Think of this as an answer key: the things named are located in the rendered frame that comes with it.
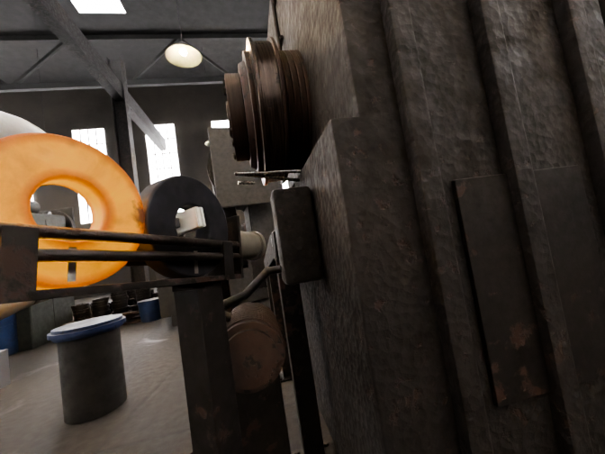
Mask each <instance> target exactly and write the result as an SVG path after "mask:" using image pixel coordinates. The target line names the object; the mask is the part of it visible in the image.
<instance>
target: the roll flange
mask: <svg viewBox="0 0 605 454"><path fill-rule="evenodd" d="M266 40H267V41H270V42H271V44H272V46H273V49H274V52H275V58H276V63H277V67H278V73H279V78H280V85H281V91H282V99H283V108H284V132H285V169H284V170H291V169H302V168H303V166H304V164H305V162H306V161H307V159H308V158H309V157H310V155H311V151H312V101H311V92H310V86H309V79H308V75H307V70H306V67H305V64H304V60H303V56H302V54H301V53H300V51H298V50H278V48H277V45H276V43H275V40H274V38H273V37H268V38H267V39H266Z"/></svg>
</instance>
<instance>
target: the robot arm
mask: <svg viewBox="0 0 605 454"><path fill-rule="evenodd" d="M28 132H43V133H46V132H45V131H43V130H42V129H40V128H39V127H37V126H35V125H34V124H32V123H30V122H28V121H26V120H24V119H23V118H20V117H17V116H14V115H11V114H9V113H4V112H1V111H0V139H1V138H3V137H6V136H10V135H14V134H19V133H28ZM205 226H206V223H205V219H204V214H203V208H202V207H193V208H191V209H188V210H185V211H183V212H181V213H177V214H176V231H177V234H178V236H179V237H185V233H188V232H192V231H195V230H198V229H201V228H203V227H205ZM47 300H49V299H45V300H36V301H28V302H19V303H10V304H0V320H2V319H4V318H6V317H9V316H11V315H13V314H14V313H17V312H19V311H21V310H22V309H25V308H27V307H29V306H32V305H34V304H38V303H41V302H44V301H47Z"/></svg>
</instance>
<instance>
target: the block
mask: <svg viewBox="0 0 605 454"><path fill-rule="evenodd" d="M270 201H271V207H272V213H273V219H274V226H275V237H276V243H277V249H278V256H279V262H280V265H281V268H282V273H281V274H282V279H283V281H284V282H285V283H286V284H287V285H295V284H300V283H305V282H311V281H315V280H320V279H322V278H323V268H322V263H321V252H320V245H319V240H318V234H317V228H316V222H315V217H314V211H313V203H312V194H311V189H310V188H309V187H308V186H296V187H287V188H279V189H275V190H273V191H272V195H271V197H270Z"/></svg>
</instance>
